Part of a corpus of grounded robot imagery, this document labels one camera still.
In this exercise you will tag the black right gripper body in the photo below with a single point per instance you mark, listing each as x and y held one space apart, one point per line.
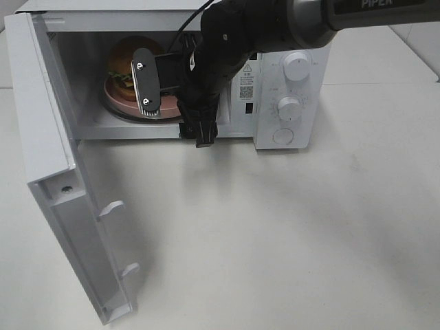
201 76

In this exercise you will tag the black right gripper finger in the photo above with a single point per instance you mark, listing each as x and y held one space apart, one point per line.
199 122
189 42

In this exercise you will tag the pink round plate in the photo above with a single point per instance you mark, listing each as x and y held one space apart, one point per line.
168 110

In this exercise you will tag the burger with lettuce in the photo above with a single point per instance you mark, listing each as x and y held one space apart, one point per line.
119 63

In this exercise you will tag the white round door button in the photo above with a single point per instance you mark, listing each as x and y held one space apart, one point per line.
283 136

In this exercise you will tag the white microwave knob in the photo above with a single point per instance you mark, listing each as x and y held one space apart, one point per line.
289 109
296 66

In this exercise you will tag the white microwave door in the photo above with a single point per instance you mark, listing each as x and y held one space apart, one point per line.
55 171

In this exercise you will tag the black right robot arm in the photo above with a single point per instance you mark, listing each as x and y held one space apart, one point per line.
282 32

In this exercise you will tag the glass microwave turntable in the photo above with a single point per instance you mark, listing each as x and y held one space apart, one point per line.
107 107

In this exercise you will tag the white microwave oven body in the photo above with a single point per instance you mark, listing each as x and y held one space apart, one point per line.
62 47

